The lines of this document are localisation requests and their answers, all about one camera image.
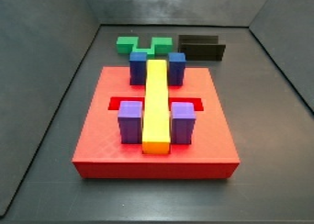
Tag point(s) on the green bridge-shaped block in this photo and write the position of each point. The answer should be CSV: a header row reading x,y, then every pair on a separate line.
x,y
129,44

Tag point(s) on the red base board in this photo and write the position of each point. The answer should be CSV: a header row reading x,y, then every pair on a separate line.
x,y
105,157

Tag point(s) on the black angle fixture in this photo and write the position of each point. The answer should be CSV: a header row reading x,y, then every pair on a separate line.
x,y
201,47

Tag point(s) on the long yellow bar block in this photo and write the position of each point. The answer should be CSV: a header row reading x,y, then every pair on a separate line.
x,y
156,133

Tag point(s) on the right purple post block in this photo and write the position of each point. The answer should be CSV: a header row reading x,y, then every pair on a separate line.
x,y
182,122

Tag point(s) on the purple post block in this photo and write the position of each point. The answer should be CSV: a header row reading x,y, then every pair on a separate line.
x,y
130,122
182,122

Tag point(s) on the left purple post block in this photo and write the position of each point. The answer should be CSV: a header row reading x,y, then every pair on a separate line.
x,y
130,122

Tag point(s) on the right blue post block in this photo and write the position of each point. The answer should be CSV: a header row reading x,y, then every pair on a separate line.
x,y
177,60

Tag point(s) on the blue post block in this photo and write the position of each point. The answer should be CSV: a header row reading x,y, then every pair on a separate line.
x,y
138,59
177,60

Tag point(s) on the left blue post block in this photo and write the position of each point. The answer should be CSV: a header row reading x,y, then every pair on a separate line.
x,y
138,59

